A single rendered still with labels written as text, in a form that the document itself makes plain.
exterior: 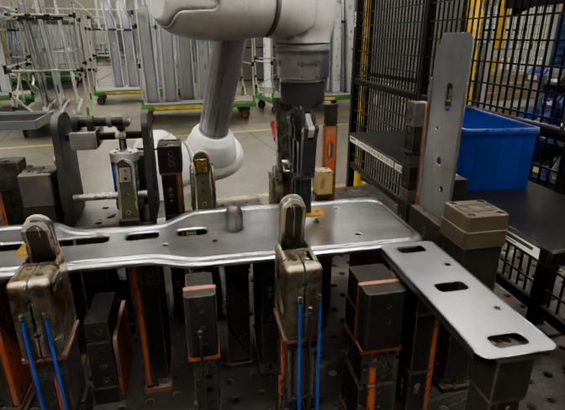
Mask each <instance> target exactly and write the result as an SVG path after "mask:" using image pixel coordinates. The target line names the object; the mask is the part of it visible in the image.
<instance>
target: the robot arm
mask: <svg viewBox="0 0 565 410"><path fill-rule="evenodd" d="M147 2H148V6H149V9H150V13H151V15H152V17H153V18H154V20H155V21H156V22H157V23H158V24H159V25H160V26H161V27H162V28H163V29H164V30H166V31H168V32H170V33H172V34H174V35H177V36H180V37H183V38H186V39H194V40H207V41H212V43H211V49H210V55H209V66H208V72H207V78H206V84H205V90H204V96H203V106H202V112H201V118H200V124H198V125H196V126H195V127H194V128H193V130H192V132H191V134H190V135H189V136H188V138H187V141H183V142H182V160H183V171H182V184H183V186H184V187H185V186H186V185H189V184H190V176H189V165H190V164H191V163H193V155H194V154H195V153H196V152H198V151H204V152H206V153H208V155H209V157H210V162H212V163H213V165H214V172H215V180H216V181H217V180H220V179H224V178H226V177H228V176H231V175H233V174H234V173H236V172H237V171H238V170H239V169H240V167H241V165H242V163H243V160H244V153H243V149H242V147H241V144H240V142H239V141H238V140H237V139H236V138H235V136H234V135H233V133H232V131H231V130H230V129H229V127H230V120H231V115H232V111H233V107H234V102H235V94H236V91H237V87H238V82H239V78H240V71H241V67H242V62H243V58H244V54H245V49H246V41H247V40H248V39H253V38H269V39H275V40H276V44H278V45H276V57H277V64H276V66H277V77H278V78H282V79H284V81H281V102H282V103H283V104H287V105H292V113H290V114H289V115H288V131H289V154H290V163H289V165H290V166H291V167H292V172H293V173H292V194H297V195H299V196H300V197H301V198H302V199H303V201H304V205H305V207H306V213H311V178H314V171H315V159H316V147H317V138H318V133H319V126H318V125H315V124H316V117H315V115H314V110H313V107H314V105H319V104H321V103H323V102H324V100H325V82H324V81H321V79H324V78H327V77H328V76H329V74H330V45H321V44H330V38H331V34H332V30H333V28H334V25H335V13H336V0H147ZM155 152H156V150H155ZM156 169H157V176H158V185H159V193H160V206H159V212H158V217H157V218H164V217H165V216H166V215H165V208H164V199H163V190H162V181H161V176H160V173H159V169H158V160H157V152H156Z"/></svg>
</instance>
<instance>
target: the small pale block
mask: <svg viewBox="0 0 565 410"><path fill-rule="evenodd" d="M332 180H333V171H332V170H331V169H330V168H329V167H320V168H315V171H314V189H313V194H314V195H315V201H323V200H330V197H332ZM326 278H327V260H326V261H325V282H324V305H323V310H322V312H323V318H325V317H327V312H326V310H325V299H326Z"/></svg>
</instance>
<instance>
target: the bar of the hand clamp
mask: <svg viewBox="0 0 565 410"><path fill-rule="evenodd" d="M274 107H275V132H276V157H277V168H278V180H279V181H282V180H283V175H282V160H289V163H290V154H289V131H288V115H289V114H290V113H292V105H287V104H283V103H282V102H281V97H275V98H274Z"/></svg>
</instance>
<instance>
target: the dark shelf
mask: <svg viewBox="0 0 565 410"><path fill-rule="evenodd" d="M404 136H405V130H395V131H376V132H356V133H349V141H350V142H352V143H353V144H354V145H356V146H357V147H359V148H361V149H362V150H365V151H366V152H367V153H369V154H370V155H372V156H374V157H375V158H377V159H378V160H380V161H381V162H382V163H384V164H385V165H387V166H389V167H390V168H392V169H394V170H395V171H397V172H398V173H399V174H401V173H402V164H403V161H402V160H401V159H400V157H401V152H406V149H405V148H404ZM401 175H402V174H401ZM478 199H481V200H484V201H485V202H488V203H490V204H492V205H493V206H495V207H497V208H499V209H501V210H502V211H504V212H506V213H507V214H509V220H508V225H507V229H508V231H507V233H506V239H505V241H506V242H508V243H509V244H511V245H513V246H514V247H515V248H517V249H518V250H520V251H522V252H523V253H525V254H527V255H528V256H530V257H531V258H532V259H534V260H536V261H538V262H539V263H541V264H542V265H544V266H545V267H547V268H548V267H555V266H561V265H565V196H564V195H562V194H560V193H558V192H554V191H553V190H550V189H548V188H546V187H543V186H540V185H538V184H536V183H534V182H532V181H528V184H527V188H526V189H505V190H482V191H466V195H465V200H464V201H467V200H478Z"/></svg>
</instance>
